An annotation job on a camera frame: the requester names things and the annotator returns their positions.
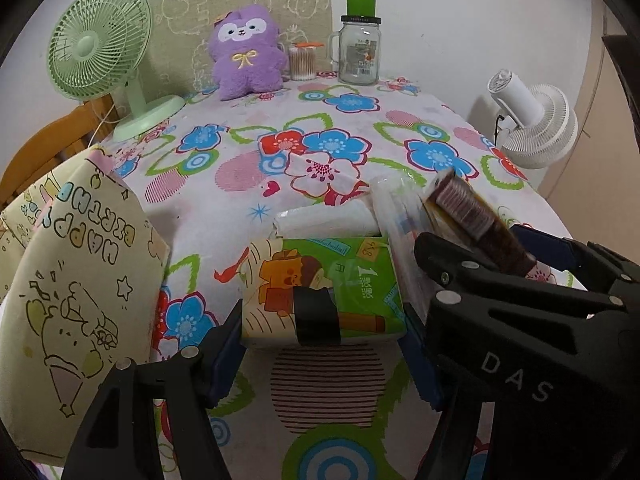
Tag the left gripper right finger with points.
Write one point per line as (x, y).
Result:
(455, 451)

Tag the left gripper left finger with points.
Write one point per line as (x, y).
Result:
(117, 439)

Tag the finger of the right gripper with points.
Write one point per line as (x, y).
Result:
(595, 266)

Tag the yellow cartoon snack bag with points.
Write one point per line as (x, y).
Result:
(452, 201)

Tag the green tissue pack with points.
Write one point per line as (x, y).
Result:
(320, 292)

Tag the clear plastic bag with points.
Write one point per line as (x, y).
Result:
(401, 218)

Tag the white towel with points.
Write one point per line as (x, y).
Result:
(354, 218)

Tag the beige door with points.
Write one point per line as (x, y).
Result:
(595, 189)

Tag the white standing fan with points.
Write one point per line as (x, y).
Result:
(537, 125)

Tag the yellow cartoon storage box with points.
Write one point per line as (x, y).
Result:
(83, 297)

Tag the wooden bed headboard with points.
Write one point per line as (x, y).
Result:
(53, 144)

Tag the floral tablecloth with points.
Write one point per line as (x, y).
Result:
(216, 182)

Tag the glass jar green lid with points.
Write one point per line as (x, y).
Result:
(355, 48)

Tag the cotton swab jar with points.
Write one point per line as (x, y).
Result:
(303, 60)

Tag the purple plush toy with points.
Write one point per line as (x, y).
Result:
(244, 47)

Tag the green desk fan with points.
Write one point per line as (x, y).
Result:
(96, 47)

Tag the patterned cardboard backboard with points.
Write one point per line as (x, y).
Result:
(177, 60)

